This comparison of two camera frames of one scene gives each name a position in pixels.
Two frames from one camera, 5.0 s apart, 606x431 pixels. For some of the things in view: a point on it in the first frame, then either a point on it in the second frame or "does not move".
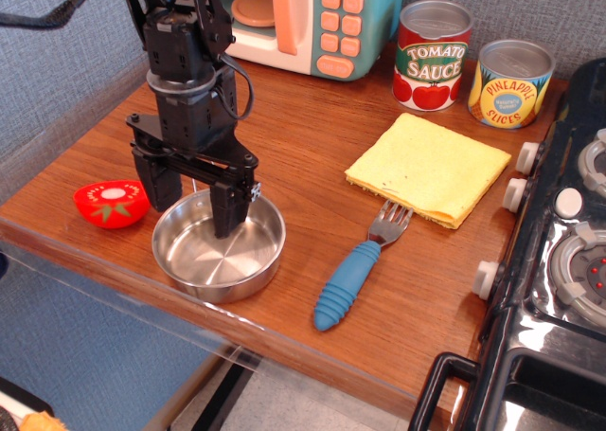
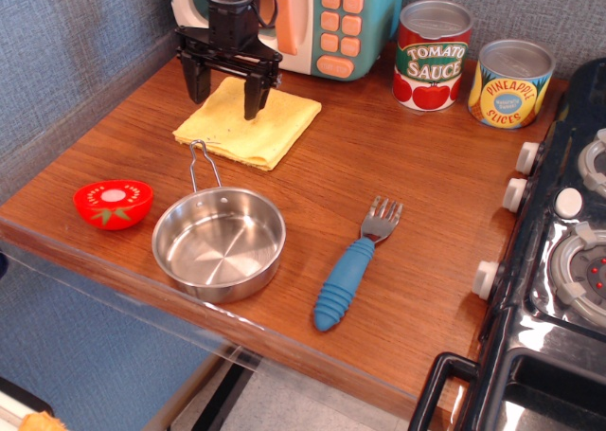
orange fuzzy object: (41, 421) does not move
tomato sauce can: (431, 55) does not move
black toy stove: (543, 362) does not move
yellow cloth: (431, 170) to (221, 124)
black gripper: (196, 134) to (231, 41)
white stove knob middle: (514, 193) does not move
